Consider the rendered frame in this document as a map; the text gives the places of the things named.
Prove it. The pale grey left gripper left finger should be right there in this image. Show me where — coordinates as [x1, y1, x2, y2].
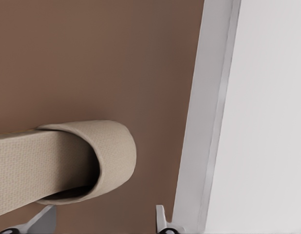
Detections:
[0, 204, 57, 234]

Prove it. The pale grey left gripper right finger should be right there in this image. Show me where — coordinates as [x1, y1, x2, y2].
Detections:
[155, 204, 185, 234]

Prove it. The beige fabric slipper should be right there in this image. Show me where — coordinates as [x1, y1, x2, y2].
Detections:
[0, 119, 137, 218]

